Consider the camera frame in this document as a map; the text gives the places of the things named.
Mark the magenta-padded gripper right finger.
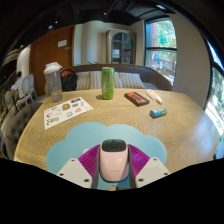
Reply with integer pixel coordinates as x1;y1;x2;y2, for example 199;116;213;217
127;143;172;190

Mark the clear shaker bottle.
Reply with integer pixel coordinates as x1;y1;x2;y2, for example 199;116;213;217
43;61;64;103

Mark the brown curved sofa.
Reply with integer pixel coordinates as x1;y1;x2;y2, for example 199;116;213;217
59;63;174;93

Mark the grey arched glass cabinet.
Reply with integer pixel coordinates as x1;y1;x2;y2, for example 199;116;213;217
105;28;137;66

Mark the white sticker sheet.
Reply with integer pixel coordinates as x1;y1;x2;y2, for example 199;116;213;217
43;96;94;131

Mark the grey tufted chair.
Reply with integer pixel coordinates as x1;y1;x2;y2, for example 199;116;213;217
1;102;36;161

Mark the brown wooden door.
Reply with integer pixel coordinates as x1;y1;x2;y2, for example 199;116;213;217
29;24;76;98

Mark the white chair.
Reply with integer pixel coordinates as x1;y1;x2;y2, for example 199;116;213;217
18;73;36;104

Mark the large striped cushion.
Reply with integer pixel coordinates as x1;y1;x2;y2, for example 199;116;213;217
75;70;104;91

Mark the green drink can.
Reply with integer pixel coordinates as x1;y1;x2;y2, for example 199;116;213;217
101;66;116;101

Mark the small teal packet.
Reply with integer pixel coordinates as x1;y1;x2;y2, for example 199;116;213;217
148;107;169;120

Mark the blue cloud-shaped mouse pad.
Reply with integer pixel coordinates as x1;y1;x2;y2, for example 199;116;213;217
45;121;168;191

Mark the black and red flat box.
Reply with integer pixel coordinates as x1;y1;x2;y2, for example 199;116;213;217
123;91;150;107

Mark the person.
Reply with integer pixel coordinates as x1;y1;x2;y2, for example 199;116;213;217
10;70;24;93

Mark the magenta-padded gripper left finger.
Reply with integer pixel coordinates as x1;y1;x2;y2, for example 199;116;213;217
55;143;102;190

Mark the small striped cushion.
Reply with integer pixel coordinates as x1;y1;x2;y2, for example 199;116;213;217
113;71;146;90

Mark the pink and black computer mouse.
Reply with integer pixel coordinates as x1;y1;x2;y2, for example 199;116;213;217
98;138;131;183

